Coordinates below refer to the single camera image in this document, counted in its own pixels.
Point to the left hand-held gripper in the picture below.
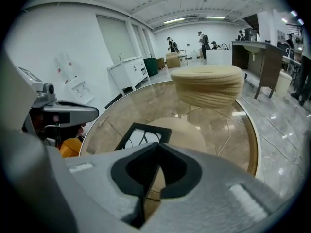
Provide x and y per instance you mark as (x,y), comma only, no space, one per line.
(17,101)

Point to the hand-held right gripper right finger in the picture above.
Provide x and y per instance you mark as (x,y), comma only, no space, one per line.
(213,203)

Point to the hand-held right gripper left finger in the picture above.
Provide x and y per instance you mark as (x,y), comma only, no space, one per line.
(97,178)

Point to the black square frame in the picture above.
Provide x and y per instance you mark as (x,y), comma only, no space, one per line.
(165,131)

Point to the round glass-top side table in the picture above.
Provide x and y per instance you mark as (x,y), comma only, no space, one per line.
(136,105)

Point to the white water dispenser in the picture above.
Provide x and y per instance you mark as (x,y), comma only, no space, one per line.
(82,91)

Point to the white vanity cabinet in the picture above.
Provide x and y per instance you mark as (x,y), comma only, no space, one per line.
(128,73)

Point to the chrome faucet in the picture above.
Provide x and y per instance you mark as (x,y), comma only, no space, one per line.
(120,56)

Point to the dark green round bin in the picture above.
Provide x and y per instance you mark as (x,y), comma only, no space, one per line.
(151,67)

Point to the small brown box stool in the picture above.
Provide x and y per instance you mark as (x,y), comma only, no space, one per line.
(160,63)

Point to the tan woven ottoman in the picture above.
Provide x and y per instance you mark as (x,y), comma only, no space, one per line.
(173,61)

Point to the small metal side table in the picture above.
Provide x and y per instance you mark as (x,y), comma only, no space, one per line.
(183,53)

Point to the small white bin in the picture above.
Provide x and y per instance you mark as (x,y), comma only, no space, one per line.
(193,54)

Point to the ceiling light tube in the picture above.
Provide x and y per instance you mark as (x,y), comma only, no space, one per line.
(174,21)
(215,17)

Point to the cream round bin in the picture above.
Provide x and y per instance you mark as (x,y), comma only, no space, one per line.
(283,84)

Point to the white rectangular bathtub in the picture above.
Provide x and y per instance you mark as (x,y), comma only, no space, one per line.
(218,57)

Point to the dark wooden sink vanity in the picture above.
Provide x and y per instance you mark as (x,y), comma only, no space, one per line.
(269,62)

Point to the white sink basin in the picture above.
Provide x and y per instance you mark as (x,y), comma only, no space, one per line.
(253,51)

